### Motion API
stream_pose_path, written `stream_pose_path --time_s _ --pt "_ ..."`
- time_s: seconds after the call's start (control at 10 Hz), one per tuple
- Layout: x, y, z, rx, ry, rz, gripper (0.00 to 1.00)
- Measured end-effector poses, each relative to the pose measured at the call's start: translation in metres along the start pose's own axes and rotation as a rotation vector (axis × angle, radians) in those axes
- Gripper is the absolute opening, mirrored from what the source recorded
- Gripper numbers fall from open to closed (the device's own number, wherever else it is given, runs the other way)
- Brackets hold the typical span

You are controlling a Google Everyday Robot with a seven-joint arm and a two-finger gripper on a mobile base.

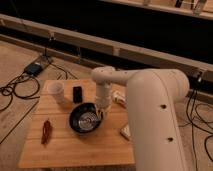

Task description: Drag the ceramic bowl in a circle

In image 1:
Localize beige sponge block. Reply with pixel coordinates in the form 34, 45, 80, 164
120, 124, 131, 141

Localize black ceramic bowl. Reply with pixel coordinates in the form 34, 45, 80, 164
69, 102, 103, 134

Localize small black box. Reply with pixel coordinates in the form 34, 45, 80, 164
73, 86, 83, 103

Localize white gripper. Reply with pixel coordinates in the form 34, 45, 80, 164
95, 84, 111, 119

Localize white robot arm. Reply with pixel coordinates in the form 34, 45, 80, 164
91, 67, 189, 171

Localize black cables at right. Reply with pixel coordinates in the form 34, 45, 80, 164
179, 71, 213, 164

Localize blue power adapter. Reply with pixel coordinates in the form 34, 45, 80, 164
24, 63, 42, 76

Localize clear plastic cup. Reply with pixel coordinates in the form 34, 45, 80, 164
47, 82, 65, 104

